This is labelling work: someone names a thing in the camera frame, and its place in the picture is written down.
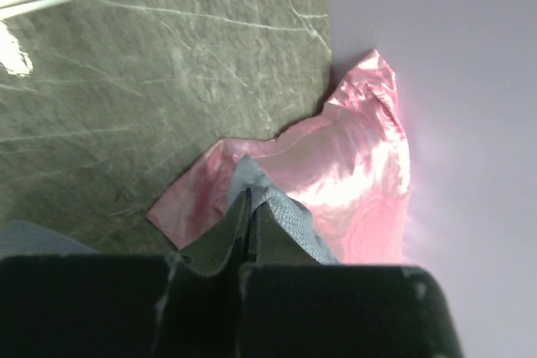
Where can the pink satin rose pillow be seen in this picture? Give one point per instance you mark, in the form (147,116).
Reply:
(349,165)

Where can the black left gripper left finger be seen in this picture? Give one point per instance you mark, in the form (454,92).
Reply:
(98,305)

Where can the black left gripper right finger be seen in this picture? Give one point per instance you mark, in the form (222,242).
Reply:
(313,310)

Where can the blue green brown pillowcase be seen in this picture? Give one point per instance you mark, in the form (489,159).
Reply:
(290,215)

